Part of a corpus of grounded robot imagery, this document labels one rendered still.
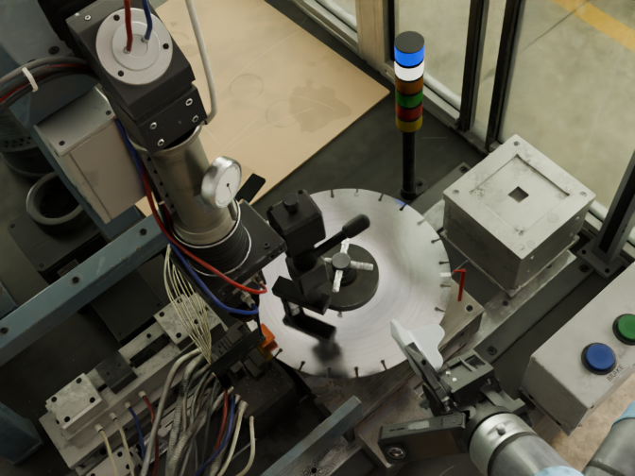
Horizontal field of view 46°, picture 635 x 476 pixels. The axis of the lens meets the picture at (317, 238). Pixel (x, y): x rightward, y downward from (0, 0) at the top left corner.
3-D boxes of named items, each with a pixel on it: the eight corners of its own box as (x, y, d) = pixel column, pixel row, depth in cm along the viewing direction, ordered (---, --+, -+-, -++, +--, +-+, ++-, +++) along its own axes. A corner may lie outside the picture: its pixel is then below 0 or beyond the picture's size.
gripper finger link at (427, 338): (421, 304, 102) (460, 361, 98) (384, 325, 101) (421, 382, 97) (422, 295, 99) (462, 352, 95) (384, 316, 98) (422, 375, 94)
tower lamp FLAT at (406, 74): (409, 55, 119) (409, 42, 116) (429, 70, 117) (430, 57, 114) (388, 70, 118) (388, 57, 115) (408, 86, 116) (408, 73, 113)
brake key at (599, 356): (595, 343, 114) (598, 338, 112) (617, 362, 112) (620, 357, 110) (577, 360, 113) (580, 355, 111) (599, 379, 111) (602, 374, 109)
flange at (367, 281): (393, 281, 115) (393, 274, 113) (335, 322, 113) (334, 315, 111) (351, 233, 121) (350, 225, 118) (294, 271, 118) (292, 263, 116)
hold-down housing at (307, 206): (318, 257, 105) (301, 173, 87) (335, 282, 103) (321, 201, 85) (283, 276, 104) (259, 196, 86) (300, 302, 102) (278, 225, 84)
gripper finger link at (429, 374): (414, 348, 99) (451, 404, 95) (403, 355, 99) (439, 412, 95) (416, 336, 95) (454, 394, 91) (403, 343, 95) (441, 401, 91)
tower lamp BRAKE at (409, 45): (409, 41, 116) (409, 25, 114) (430, 56, 114) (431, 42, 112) (387, 56, 115) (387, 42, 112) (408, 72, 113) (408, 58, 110)
